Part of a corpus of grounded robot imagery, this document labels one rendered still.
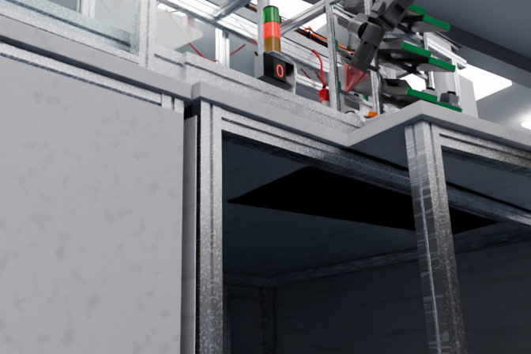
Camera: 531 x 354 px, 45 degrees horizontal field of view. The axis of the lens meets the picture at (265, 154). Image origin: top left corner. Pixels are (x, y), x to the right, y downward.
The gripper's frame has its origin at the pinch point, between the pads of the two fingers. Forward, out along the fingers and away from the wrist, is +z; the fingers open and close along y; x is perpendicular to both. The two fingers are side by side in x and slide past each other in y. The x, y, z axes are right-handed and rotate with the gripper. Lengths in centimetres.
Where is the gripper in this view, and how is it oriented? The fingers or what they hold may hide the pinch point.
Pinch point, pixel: (347, 88)
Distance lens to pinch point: 190.2
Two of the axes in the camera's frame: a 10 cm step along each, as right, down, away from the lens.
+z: -4.1, 8.9, 2.1
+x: 5.4, 4.2, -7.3
